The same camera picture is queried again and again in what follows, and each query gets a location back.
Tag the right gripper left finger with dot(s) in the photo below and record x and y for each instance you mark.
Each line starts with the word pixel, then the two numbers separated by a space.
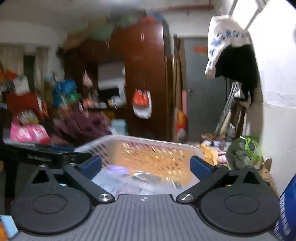
pixel 81 176

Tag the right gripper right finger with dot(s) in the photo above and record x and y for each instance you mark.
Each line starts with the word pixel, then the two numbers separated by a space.
pixel 208 177

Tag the purple box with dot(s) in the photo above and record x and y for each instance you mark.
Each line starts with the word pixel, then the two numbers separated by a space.
pixel 119 180

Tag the pink floral blanket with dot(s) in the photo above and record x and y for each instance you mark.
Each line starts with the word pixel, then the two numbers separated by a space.
pixel 28 133

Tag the green white plastic bag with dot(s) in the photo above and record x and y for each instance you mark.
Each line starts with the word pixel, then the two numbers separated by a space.
pixel 244 151

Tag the maroon clothes pile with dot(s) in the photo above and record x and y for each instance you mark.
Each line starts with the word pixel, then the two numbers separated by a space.
pixel 80 128

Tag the white plastic laundry basket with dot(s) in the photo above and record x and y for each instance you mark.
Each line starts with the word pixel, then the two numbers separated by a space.
pixel 164 159

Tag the grey door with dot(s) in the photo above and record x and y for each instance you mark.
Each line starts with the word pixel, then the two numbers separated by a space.
pixel 206 98

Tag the blue plastic bags pile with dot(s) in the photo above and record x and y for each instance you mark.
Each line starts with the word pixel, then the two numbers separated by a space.
pixel 65 92

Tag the orange white hanging bag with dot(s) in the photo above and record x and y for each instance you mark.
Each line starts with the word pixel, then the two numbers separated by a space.
pixel 142 104

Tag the blue shopping bag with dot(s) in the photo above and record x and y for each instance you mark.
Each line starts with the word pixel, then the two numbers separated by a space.
pixel 285 228

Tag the beige curtain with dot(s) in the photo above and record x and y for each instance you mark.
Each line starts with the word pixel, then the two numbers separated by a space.
pixel 12 58

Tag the dark red wooden wardrobe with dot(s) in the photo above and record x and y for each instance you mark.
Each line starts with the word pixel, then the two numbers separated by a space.
pixel 145 50

